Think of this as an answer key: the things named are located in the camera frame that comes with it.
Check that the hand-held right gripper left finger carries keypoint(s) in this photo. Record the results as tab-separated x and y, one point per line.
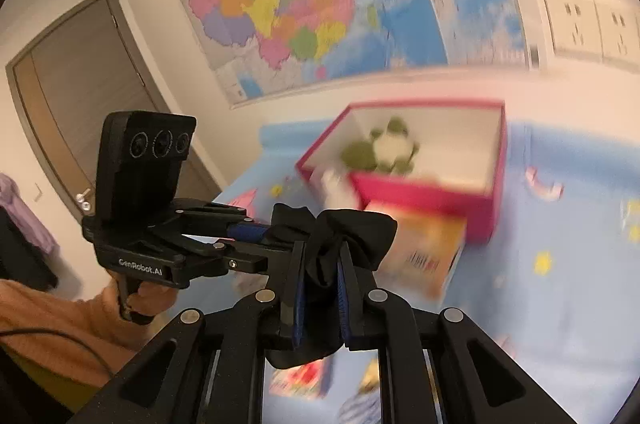
298	304

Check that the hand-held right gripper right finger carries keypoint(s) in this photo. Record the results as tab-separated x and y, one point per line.
342	299

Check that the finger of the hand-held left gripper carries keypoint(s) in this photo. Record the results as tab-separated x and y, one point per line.
250	261
245	232

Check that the black fabric bow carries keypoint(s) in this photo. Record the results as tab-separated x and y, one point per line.
350	229

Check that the pink floral tissue packet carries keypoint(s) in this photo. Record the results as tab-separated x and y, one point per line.
300	379

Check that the pink cardboard box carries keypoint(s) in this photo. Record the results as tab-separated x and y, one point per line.
425	199

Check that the green frog plush toy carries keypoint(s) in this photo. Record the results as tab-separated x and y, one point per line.
385	147

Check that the person's left hand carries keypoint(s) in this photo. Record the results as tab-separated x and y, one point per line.
157	299

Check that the pastel facial tissue pack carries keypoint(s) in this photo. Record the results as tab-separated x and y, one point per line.
425	244

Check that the white lotion pump bottle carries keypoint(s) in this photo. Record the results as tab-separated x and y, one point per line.
335	189

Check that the blue gingham scrunchie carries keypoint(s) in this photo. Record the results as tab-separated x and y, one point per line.
357	411

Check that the purple hanging garment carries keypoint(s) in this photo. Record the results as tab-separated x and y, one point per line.
20	204

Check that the grey wooden door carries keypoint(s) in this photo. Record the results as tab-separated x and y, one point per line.
75	79

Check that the dark hanging garment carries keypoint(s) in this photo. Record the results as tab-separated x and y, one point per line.
25	264

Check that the colourful wall map poster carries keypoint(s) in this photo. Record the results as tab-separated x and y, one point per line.
300	4

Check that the white wall socket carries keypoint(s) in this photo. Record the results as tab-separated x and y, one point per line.
620	32
572	24

